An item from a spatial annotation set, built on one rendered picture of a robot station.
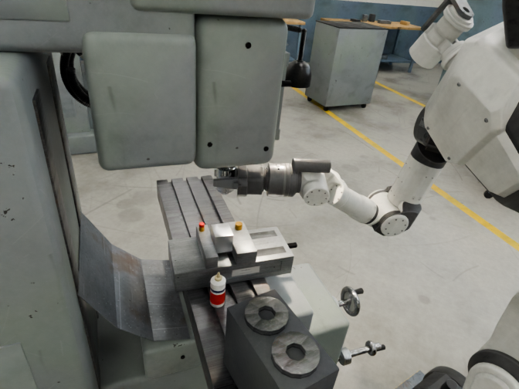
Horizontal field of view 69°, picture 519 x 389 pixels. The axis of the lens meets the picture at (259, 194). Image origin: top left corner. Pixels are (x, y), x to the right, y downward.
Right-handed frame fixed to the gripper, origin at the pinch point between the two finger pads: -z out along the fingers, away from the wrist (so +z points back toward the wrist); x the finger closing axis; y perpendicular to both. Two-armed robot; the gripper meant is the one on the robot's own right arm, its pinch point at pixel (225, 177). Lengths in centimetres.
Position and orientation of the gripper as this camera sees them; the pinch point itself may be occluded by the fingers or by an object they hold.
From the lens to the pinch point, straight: 98.0
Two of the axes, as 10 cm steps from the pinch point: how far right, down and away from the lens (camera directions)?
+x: 0.5, 5.3, -8.5
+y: -0.8, 8.5, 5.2
